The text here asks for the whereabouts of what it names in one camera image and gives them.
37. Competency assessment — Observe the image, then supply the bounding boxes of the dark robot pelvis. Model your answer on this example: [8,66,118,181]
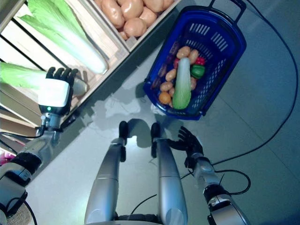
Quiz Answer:
[103,213,165,225]

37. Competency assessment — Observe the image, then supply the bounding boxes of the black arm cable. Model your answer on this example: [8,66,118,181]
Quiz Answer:
[217,170,251,195]
[0,126,45,139]

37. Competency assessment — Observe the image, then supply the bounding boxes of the long black floor cable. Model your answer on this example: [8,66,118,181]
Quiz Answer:
[173,0,300,179]

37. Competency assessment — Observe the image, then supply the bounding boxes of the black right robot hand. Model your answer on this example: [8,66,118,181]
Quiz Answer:
[167,126,204,162]

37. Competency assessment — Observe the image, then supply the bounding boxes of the silver left robot leg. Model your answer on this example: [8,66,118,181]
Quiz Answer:
[83,137,127,225]

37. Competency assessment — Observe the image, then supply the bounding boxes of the orange fruit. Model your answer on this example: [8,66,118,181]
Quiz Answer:
[158,91,172,105]

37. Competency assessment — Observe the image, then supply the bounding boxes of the wooden display shelf frame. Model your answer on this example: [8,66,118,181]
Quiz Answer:
[0,0,183,183]

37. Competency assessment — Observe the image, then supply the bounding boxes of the dark purple eggplant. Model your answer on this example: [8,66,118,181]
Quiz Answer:
[157,63,168,78]

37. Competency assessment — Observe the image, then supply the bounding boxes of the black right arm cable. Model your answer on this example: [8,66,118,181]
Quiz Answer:
[217,170,251,195]

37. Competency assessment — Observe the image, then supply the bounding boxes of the black tether cable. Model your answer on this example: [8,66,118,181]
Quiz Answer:
[130,193,158,215]

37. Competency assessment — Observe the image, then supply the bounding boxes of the black right robot foot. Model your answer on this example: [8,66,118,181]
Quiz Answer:
[150,122,161,140]

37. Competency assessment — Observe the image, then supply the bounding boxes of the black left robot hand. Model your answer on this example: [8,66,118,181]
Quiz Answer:
[38,67,79,115]

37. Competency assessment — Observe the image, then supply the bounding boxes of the napa cabbage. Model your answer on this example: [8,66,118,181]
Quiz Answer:
[172,57,193,110]
[0,62,89,96]
[14,0,109,75]

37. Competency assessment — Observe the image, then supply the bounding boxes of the green bell pepper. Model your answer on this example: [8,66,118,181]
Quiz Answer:
[191,65,206,79]

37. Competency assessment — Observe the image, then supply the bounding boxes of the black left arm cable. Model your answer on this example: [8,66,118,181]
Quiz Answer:
[0,126,45,139]

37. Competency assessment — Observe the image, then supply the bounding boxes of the blue plastic shopping basket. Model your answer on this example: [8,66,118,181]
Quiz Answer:
[142,0,247,121]

